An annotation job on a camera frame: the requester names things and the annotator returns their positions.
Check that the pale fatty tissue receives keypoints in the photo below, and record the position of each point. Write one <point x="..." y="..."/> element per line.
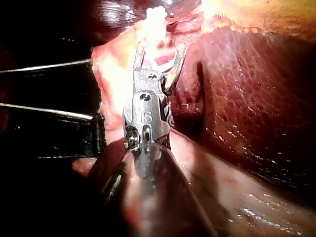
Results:
<point x="116" y="74"/>

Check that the black metal frame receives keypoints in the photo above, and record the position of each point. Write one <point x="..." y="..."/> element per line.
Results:
<point x="74" y="138"/>

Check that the gallbladder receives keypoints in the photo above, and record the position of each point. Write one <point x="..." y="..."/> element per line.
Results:
<point x="261" y="12"/>

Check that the dark red liver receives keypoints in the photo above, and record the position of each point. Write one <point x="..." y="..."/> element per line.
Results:
<point x="247" y="98"/>

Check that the dark right arm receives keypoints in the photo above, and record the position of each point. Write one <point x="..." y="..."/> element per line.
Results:
<point x="158" y="197"/>

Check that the right arm instrument jaw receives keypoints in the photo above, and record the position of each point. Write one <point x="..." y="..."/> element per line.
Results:
<point x="178" y="64"/>
<point x="138" y="59"/>

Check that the right arm instrument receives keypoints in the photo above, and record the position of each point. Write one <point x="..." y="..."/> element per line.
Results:
<point x="145" y="113"/>

